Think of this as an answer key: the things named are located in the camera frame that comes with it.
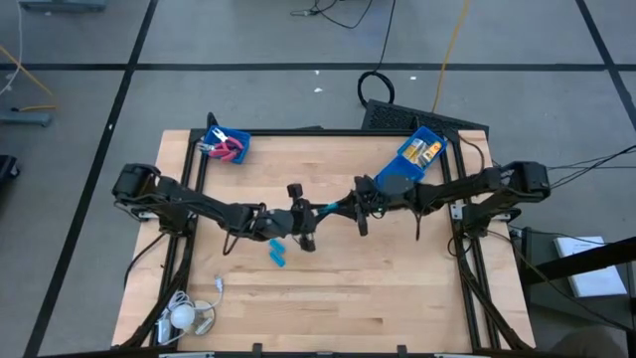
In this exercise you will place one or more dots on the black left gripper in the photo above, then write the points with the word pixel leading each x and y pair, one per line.
pixel 288 221

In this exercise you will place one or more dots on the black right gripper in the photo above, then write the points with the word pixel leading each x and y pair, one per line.
pixel 387 199

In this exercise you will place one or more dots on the yellow snack packet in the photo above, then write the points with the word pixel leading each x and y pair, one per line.
pixel 411 149

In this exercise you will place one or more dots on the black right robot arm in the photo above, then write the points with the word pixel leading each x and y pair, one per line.
pixel 472 186

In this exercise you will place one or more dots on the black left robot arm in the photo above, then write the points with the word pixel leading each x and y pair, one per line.
pixel 199 201

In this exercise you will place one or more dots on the blue plastic bin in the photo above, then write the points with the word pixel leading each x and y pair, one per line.
pixel 243 144
pixel 400 171

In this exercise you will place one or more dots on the white globe lamp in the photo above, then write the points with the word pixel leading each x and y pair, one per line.
pixel 182 316

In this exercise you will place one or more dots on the white power adapter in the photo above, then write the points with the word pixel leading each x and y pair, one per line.
pixel 163 332

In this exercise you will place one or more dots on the black metal beam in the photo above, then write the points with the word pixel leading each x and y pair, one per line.
pixel 586 258

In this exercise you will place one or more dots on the white notebook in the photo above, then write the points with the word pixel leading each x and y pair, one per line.
pixel 591 278

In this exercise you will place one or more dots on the person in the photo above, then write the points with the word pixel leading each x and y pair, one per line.
pixel 586 345

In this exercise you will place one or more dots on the grey metal floor foot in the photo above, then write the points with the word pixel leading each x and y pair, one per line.
pixel 25 119
pixel 59 5

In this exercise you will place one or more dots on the black floor object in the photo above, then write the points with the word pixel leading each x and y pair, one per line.
pixel 7 169

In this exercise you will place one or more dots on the black aluminium table frame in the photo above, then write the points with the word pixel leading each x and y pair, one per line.
pixel 323 132

